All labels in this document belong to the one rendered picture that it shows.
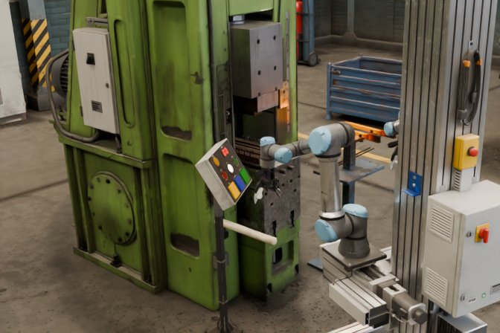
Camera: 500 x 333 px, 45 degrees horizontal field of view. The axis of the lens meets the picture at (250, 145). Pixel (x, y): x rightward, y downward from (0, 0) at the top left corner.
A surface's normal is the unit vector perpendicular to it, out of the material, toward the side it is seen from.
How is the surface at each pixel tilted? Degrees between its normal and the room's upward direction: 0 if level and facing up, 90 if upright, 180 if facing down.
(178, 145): 90
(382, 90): 89
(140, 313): 0
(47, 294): 0
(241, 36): 90
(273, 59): 90
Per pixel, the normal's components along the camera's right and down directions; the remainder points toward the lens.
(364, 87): -0.66, 0.26
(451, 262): -0.89, 0.18
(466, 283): 0.48, 0.29
